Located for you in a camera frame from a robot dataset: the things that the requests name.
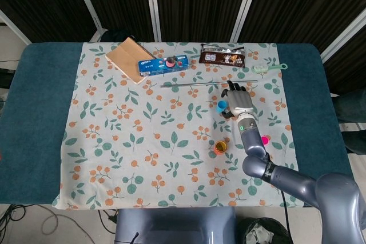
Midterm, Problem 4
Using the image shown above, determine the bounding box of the black floor cable bundle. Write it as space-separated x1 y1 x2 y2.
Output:
0 203 26 244

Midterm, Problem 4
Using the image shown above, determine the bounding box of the orange plastic cup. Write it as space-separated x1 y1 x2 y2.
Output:
214 140 230 156

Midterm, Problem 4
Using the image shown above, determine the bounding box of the green handled brush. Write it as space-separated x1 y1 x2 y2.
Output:
251 63 288 74

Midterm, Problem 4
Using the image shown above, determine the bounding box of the black chair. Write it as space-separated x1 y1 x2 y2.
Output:
100 29 138 43

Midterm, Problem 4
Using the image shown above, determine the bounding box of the blue Oreo cookie box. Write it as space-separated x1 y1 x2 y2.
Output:
138 54 190 77

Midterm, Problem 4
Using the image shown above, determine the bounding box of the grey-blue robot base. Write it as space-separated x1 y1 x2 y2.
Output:
114 207 238 244

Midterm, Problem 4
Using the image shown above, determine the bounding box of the black trash bin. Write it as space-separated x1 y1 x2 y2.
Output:
238 217 292 244

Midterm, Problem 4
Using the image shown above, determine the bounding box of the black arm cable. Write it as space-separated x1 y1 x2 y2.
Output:
279 189 290 221

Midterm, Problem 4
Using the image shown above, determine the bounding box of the black equipment box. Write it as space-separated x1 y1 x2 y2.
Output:
0 68 15 89

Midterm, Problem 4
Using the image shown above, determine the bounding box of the teal table cover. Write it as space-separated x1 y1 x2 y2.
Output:
0 41 357 206

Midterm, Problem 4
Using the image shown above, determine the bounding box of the thin silver metal rod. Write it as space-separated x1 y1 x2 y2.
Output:
160 79 258 88

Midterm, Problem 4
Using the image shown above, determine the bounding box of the brown chocolate snack packet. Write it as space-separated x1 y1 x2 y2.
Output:
198 43 246 68

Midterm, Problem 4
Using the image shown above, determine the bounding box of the brown spiral notebook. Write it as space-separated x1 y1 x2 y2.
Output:
105 37 157 85

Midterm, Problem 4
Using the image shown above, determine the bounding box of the dark teal chair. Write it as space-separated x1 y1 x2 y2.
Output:
331 86 366 155

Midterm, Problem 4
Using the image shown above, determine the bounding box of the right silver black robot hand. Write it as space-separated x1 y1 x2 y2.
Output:
221 80 255 119

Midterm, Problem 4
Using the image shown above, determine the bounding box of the black floor cable with plug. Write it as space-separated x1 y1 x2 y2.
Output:
98 209 118 235

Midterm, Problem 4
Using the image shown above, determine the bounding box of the floral print tablecloth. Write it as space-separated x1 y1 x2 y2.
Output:
51 41 304 210

